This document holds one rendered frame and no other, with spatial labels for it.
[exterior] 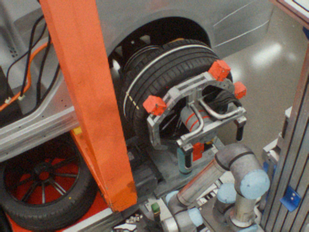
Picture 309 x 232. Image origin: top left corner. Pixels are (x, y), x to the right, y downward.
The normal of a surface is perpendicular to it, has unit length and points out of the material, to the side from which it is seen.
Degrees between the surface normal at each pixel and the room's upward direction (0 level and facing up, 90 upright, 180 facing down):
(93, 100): 90
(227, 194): 7
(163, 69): 17
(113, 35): 90
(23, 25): 10
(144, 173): 0
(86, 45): 90
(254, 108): 0
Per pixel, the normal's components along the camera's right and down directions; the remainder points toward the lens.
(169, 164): -0.07, -0.60
